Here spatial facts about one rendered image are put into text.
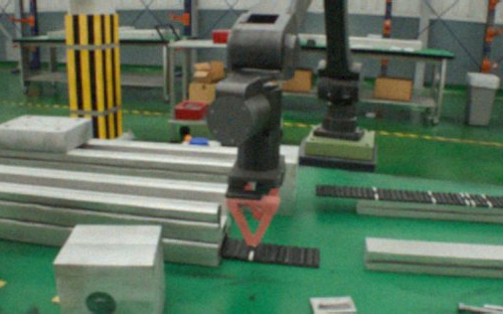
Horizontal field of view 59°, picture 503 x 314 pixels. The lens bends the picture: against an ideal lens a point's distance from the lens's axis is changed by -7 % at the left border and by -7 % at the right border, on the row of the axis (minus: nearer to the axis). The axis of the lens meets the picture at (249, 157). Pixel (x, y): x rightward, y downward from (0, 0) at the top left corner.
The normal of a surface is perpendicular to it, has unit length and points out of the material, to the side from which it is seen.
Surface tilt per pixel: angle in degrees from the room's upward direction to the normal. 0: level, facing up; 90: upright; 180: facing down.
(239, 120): 90
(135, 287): 90
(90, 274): 90
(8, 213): 90
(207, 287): 0
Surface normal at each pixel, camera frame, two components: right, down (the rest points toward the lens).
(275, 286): 0.02, -0.95
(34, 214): -0.15, 0.29
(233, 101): -0.36, 0.28
